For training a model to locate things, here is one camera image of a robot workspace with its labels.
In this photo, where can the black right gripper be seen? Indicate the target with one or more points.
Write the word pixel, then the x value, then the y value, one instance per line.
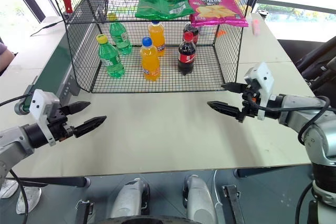
pixel 249 108

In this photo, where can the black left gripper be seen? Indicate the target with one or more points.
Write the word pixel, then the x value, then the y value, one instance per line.
pixel 58 124

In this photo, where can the dark rounded robot base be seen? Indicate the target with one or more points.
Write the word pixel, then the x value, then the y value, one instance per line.
pixel 144 220

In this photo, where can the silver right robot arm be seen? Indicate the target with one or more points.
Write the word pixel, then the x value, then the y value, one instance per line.
pixel 312 124

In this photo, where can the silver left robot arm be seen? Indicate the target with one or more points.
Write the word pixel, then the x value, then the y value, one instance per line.
pixel 14 140

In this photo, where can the green conveyor belt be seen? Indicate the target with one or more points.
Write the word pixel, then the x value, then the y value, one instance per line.
pixel 56 61

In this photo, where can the cola bottle red cap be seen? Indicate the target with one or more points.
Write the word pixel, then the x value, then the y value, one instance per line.
pixel 187 56
pixel 193 31

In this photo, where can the green soda bottle yellow cap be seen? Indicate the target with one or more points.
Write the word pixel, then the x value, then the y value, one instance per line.
pixel 110 58

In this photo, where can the small orange object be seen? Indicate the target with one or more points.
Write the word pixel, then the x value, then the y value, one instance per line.
pixel 221 33

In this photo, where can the small pink bottle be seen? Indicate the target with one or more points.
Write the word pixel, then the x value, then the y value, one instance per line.
pixel 256 27

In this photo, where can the orange soda bottle blue cap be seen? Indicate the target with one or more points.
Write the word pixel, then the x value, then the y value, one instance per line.
pixel 150 61
pixel 157 35

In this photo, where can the silver left robot leg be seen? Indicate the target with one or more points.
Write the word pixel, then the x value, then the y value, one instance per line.
pixel 128 197

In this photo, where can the silver robot leg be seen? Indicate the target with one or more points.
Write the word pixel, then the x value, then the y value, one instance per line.
pixel 199 197
pixel 128 197

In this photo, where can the pink chips bag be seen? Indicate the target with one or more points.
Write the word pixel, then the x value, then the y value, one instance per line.
pixel 215 6

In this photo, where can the person's arm purple sleeve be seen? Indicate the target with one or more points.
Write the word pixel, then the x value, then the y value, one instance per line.
pixel 5 57

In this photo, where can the white shoe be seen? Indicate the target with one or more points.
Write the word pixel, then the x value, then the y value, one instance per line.
pixel 9 188
pixel 30 199

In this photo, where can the silver right robot leg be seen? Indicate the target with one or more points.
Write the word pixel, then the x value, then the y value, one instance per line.
pixel 199 197

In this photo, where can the green chips bag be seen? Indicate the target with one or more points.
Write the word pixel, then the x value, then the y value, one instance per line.
pixel 162 1

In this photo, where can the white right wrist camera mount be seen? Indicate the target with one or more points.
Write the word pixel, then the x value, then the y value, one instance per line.
pixel 263 77

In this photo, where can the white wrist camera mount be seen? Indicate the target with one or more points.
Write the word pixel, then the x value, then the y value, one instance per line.
pixel 263 77
pixel 39 103

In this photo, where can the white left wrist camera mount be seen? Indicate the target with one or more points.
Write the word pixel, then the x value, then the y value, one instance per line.
pixel 39 103

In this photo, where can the black metal bracket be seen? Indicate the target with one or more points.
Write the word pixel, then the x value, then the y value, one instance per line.
pixel 233 203
pixel 84 212

